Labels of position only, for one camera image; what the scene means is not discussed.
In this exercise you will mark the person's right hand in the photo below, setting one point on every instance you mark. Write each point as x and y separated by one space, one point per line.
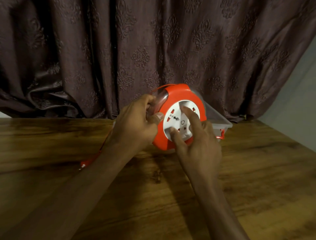
201 150

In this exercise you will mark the person's left hand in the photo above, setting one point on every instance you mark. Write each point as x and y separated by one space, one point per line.
132 126

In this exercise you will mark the person's right thumb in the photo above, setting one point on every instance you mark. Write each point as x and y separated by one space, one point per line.
177 138

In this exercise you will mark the person's left thumb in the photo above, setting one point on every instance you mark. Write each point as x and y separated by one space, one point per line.
156 117

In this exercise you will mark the person's right forearm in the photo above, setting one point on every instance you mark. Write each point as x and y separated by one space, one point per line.
217 212

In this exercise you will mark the person's left forearm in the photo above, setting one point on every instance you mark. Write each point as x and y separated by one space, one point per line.
71 195

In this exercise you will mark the clear plastic storage container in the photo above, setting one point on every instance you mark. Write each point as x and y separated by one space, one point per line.
217 118

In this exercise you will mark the brown patterned curtain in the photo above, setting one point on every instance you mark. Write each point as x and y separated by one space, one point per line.
103 49

